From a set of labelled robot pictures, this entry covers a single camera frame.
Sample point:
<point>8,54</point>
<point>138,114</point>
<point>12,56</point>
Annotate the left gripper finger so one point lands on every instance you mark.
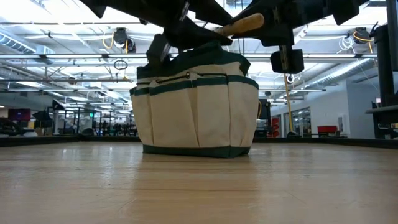
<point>214,12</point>
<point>199,37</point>

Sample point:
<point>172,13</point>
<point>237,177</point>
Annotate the black aluminium table frame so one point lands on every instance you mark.
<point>62,140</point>

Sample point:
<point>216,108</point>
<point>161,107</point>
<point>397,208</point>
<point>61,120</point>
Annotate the dark red screen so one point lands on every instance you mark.
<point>18,114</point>

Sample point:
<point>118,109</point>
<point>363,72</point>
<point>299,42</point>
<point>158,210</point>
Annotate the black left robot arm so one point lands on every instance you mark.
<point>118,6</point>

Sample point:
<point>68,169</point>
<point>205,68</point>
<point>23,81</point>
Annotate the red bin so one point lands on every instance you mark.
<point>327,129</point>

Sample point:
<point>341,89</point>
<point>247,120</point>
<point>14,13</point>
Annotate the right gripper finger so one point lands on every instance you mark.
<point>258,7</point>
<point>267,35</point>

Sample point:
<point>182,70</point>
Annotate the dark equipment cart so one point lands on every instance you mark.
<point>264,118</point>

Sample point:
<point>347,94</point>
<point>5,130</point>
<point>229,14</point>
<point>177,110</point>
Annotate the beige green canvas gardening bag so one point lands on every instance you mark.
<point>192,118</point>

